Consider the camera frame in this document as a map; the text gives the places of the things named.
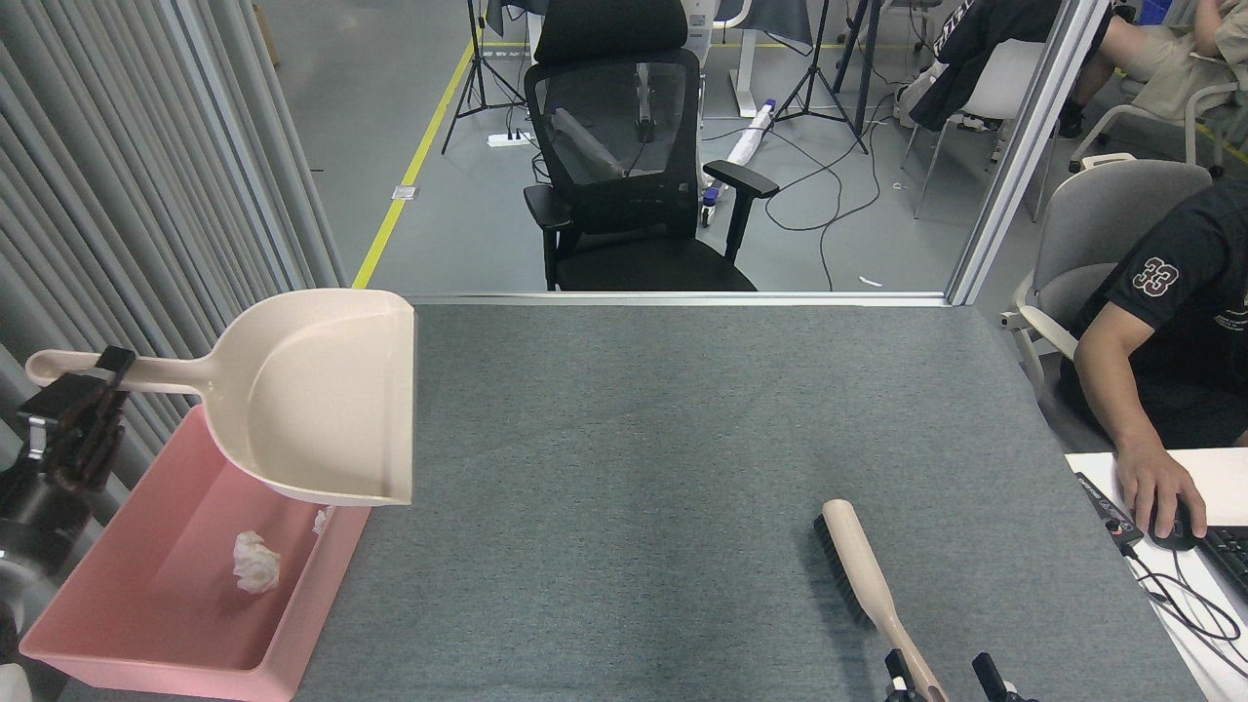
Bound beige brush black bristles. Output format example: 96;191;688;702
814;499;949;702

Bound black jacket white lettering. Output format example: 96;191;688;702
909;0;1066;133

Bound black tripod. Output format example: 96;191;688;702
441;0;527;155
775;0;869;155

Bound white stand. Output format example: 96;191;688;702
687;0;771;120

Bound pink plastic bin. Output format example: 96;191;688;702
19;405;372;702

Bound beige plastic dustpan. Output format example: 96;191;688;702
25;289;417;508

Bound flat black device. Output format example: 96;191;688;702
1074;472;1144;547

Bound dark grey hanging cloth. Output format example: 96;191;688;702
746;0;815;57

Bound grey padded chair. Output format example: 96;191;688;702
999;153;1215;410

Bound black desk cables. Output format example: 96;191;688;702
1119;541;1244;674

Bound white plastic chair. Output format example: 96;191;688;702
895;39;1059;220

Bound black keyboard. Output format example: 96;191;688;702
1194;526;1248;605

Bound black floor cable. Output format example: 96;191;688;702
697;93;942;292

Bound silver table edge rail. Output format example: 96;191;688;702
409;290;952;308

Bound person's right hand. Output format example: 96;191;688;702
1113;441;1209;540

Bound seated person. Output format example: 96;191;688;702
1058;0;1248;137

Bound slanted silver post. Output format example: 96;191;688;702
946;0;1112;306

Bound large white paper ball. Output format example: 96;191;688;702
232;530;282;594

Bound black computer mouse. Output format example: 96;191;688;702
1149;497;1210;552

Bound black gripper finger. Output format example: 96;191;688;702
884;647;923;702
972;650;1036;702

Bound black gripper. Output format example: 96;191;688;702
0;345;138;579

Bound white side table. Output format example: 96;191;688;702
1065;448;1248;702

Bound grey pleated curtain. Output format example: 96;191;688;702
0;0;347;702

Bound black mesh office chair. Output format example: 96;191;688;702
524;0;780;293

